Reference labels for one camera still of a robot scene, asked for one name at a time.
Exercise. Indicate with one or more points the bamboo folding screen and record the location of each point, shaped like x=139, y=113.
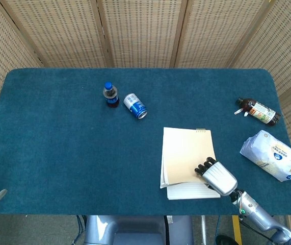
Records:
x=145, y=30

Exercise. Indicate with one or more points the white table leg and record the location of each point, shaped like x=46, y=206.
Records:
x=203, y=227

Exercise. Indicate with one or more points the cream paper notepad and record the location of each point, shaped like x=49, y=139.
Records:
x=183, y=158

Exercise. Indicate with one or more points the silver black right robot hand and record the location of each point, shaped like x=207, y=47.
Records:
x=219, y=177

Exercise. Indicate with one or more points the blue white drink can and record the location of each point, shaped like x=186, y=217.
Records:
x=135, y=106

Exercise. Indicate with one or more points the pale blue tissue pack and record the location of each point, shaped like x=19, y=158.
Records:
x=272, y=154

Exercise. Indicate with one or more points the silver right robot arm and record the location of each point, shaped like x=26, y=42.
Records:
x=260, y=211

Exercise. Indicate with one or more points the yellow floor tape strip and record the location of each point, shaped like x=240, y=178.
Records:
x=237, y=229

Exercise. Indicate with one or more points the blue-capped cola bottle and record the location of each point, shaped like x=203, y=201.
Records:
x=110, y=97

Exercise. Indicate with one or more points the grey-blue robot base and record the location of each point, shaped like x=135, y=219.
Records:
x=135, y=231

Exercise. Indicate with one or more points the brown bottle with label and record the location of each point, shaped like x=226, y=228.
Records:
x=260, y=111

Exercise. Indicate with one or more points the black round floor object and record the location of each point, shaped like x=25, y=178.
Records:
x=224, y=240

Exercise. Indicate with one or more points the blue table mat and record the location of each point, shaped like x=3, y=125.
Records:
x=84, y=153

